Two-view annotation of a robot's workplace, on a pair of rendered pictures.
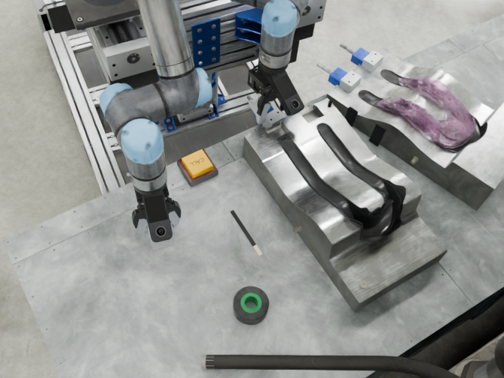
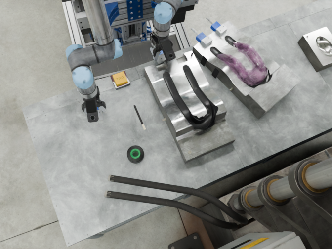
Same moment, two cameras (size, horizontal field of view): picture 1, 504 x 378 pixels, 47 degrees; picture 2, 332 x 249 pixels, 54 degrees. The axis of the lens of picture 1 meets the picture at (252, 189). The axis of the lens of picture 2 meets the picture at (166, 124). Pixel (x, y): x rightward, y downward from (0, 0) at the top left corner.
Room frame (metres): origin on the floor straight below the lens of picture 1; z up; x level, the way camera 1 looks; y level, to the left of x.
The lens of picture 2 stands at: (0.12, -0.17, 2.32)
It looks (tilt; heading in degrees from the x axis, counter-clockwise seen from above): 71 degrees down; 4
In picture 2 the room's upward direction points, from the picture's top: 9 degrees clockwise
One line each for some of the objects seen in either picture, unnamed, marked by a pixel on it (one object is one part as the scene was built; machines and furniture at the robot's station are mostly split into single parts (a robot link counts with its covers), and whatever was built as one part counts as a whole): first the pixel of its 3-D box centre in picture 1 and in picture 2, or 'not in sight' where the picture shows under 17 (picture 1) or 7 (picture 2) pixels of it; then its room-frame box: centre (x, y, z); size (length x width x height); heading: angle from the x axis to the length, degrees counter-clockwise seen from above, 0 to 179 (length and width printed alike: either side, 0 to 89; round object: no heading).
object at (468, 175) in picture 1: (428, 115); (244, 65); (1.02, -0.46, 0.86); 0.50 x 0.26 x 0.11; 53
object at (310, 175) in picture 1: (345, 175); (190, 96); (0.76, -0.22, 0.92); 0.35 x 0.16 x 0.09; 36
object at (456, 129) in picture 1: (430, 106); (245, 61); (1.02, -0.45, 0.90); 0.26 x 0.18 x 0.08; 53
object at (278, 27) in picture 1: (278, 26); (163, 16); (0.99, -0.02, 1.15); 0.09 x 0.08 x 0.11; 165
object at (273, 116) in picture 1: (262, 111); (158, 52); (1.01, -0.01, 0.83); 0.13 x 0.05 x 0.05; 44
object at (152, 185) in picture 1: (146, 172); (87, 89); (0.62, 0.22, 1.07); 0.08 x 0.08 x 0.05
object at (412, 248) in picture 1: (341, 192); (188, 103); (0.74, -0.22, 0.87); 0.50 x 0.26 x 0.14; 36
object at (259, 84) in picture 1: (270, 74); (160, 37); (1.00, -0.02, 0.99); 0.09 x 0.08 x 0.12; 44
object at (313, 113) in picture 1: (310, 118); (181, 60); (0.96, -0.13, 0.87); 0.05 x 0.05 x 0.04; 36
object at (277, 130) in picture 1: (275, 133); (161, 67); (0.90, -0.05, 0.87); 0.05 x 0.05 x 0.04; 36
